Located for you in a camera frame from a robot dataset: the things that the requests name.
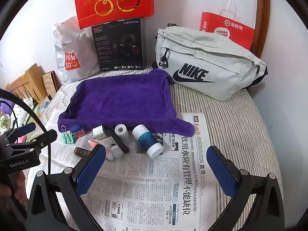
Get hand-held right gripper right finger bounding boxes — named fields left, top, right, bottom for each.
left=206, top=146, right=285, bottom=231

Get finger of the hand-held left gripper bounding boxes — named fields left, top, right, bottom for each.
left=0, top=122, right=36, bottom=143
left=7, top=129, right=58, bottom=152

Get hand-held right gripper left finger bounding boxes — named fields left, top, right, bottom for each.
left=26, top=144, right=106, bottom=231

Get brown gold lipstick tube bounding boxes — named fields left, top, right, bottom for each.
left=74, top=147, right=93, bottom=159

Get pink highlighter pen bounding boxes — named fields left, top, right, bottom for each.
left=87, top=140, right=115, bottom=161

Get green binder clip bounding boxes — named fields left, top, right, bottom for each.
left=61, top=126, right=75, bottom=145

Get small white night light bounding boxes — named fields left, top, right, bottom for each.
left=109, top=143, right=122, bottom=158

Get small red blue bottle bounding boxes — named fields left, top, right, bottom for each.
left=72, top=124, right=85, bottom=137

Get white charger plug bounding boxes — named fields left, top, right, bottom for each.
left=93, top=126, right=107, bottom=141

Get black cosmetic tube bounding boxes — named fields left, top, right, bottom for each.
left=105, top=126, right=130, bottom=154

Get white tape roll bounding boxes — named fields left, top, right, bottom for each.
left=115, top=124, right=131, bottom=143

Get blue white bottle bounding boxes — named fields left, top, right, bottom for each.
left=132, top=124, right=163, bottom=159

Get person's left hand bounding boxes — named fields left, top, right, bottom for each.
left=0, top=170, right=26, bottom=207

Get floral printed bedding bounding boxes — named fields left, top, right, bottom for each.
left=0, top=96, right=41, bottom=140

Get purple plush cushion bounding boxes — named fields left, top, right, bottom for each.
left=0, top=101, right=16, bottom=118

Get wooden headboard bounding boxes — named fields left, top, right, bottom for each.
left=4, top=63, right=52, bottom=104

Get brown patterned book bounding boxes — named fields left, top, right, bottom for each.
left=41, top=70, right=62, bottom=99

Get newspaper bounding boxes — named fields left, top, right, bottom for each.
left=26, top=109, right=241, bottom=231

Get purple towel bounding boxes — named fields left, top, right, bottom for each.
left=58, top=69, right=195, bottom=136

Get white plastic shopping bag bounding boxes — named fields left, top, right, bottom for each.
left=53, top=16, right=101, bottom=83

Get grey waist bag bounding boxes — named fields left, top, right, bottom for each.
left=154, top=24, right=269, bottom=101

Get black headphone box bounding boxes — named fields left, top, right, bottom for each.
left=91, top=19, right=145, bottom=72

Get red gift bag gold print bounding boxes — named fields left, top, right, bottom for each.
left=73, top=0, right=154, bottom=30

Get black cable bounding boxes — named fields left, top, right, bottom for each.
left=0, top=88, right=52, bottom=175

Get red paper bag white handles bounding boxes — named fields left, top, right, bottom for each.
left=199, top=0, right=255, bottom=53

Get brown wooden frame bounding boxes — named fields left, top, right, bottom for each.
left=250, top=0, right=271, bottom=58

